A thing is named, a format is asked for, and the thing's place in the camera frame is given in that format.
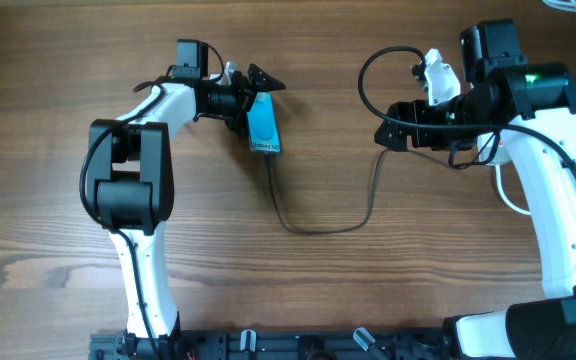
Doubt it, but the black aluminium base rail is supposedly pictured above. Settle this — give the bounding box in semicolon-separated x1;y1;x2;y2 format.
88;328;457;360

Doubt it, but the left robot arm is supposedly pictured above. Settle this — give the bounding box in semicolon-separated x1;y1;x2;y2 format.
79;39;286;359

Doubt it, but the teal screen smartphone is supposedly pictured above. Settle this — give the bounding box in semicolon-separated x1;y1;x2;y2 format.
247;92;281;153

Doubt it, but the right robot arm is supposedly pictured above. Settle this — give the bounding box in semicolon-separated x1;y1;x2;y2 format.
374;20;576;359

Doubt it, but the white power strip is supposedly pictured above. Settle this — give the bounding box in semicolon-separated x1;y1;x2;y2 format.
477;132;511;166

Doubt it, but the black USB charging cable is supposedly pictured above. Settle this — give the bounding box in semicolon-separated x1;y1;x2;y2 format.
262;147;499;236

